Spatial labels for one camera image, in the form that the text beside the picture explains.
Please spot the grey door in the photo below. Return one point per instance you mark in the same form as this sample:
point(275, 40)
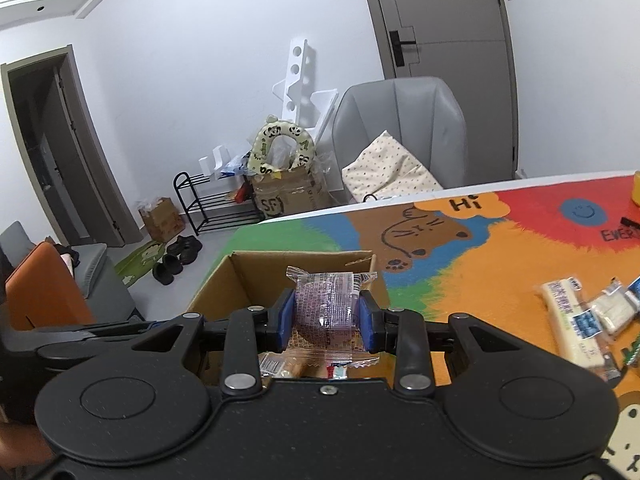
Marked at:
point(445, 0)

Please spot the grey upholstered chair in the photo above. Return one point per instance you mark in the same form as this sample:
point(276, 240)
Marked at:
point(400, 110)

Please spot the white cake packet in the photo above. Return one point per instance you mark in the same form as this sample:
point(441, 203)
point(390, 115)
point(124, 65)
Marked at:
point(615, 307)

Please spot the dark brown door frame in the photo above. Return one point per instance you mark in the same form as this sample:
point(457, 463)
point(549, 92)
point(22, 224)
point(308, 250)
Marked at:
point(75, 110)

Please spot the person's left forearm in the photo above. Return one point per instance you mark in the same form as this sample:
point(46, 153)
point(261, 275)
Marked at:
point(22, 442)

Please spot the green floor mat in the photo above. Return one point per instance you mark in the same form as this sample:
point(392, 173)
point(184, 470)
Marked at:
point(140, 262)

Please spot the small brown snack packet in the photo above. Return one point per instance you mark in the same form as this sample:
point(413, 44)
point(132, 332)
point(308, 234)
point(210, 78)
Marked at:
point(280, 366)

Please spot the panda print neck pillow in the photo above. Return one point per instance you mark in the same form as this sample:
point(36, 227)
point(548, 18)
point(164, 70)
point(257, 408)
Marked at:
point(262, 147)

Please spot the brown cardboard box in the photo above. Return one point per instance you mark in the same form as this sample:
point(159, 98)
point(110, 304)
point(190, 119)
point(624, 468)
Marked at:
point(260, 275)

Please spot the yellow tape roll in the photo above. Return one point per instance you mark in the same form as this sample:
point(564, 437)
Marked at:
point(636, 190)

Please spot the grey sofa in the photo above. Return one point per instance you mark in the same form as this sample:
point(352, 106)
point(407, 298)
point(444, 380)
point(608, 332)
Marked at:
point(95, 270)

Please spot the white perforated rack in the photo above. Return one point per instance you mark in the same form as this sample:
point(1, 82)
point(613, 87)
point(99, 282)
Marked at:
point(300, 75)

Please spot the colourful cat printed table mat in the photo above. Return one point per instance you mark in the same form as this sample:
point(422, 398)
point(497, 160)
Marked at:
point(475, 270)

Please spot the black slipper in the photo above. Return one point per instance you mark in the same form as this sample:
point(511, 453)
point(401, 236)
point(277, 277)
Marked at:
point(172, 264)
point(162, 274)
point(191, 256)
point(185, 244)

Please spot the purple cake packet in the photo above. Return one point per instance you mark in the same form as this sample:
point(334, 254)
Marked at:
point(325, 310)

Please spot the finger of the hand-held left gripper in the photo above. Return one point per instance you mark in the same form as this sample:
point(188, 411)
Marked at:
point(100, 335)

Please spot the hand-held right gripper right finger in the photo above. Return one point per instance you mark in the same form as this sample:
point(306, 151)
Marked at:
point(369, 322)

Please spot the white plastic holder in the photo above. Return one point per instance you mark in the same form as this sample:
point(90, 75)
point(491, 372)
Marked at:
point(217, 162)

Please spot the green striped snack packet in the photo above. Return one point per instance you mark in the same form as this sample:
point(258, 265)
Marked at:
point(632, 352)

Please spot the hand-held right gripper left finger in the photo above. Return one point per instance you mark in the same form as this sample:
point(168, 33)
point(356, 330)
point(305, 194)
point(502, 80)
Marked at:
point(286, 320)

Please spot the black metal shoe rack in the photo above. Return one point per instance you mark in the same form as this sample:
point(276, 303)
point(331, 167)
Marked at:
point(180, 200)

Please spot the cream dotted cushion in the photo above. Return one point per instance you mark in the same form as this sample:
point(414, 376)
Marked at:
point(385, 170)

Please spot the brown paper bag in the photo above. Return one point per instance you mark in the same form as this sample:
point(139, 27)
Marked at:
point(162, 220)

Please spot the black sticks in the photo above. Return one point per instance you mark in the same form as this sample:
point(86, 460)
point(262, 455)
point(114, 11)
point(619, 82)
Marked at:
point(631, 221)

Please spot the white bar pack blue label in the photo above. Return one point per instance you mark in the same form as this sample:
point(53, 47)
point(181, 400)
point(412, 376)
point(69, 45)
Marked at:
point(565, 310)

